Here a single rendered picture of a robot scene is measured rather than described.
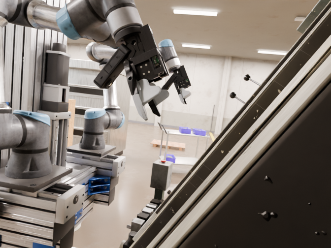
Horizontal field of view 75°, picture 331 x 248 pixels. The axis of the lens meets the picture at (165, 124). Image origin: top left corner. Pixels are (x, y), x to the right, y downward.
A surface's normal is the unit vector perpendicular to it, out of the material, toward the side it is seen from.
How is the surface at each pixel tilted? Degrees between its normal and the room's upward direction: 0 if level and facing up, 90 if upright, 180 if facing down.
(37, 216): 90
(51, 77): 90
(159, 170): 90
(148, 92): 61
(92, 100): 90
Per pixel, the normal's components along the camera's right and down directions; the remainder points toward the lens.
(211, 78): -0.15, 0.08
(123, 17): 0.10, 0.00
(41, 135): 0.90, 0.18
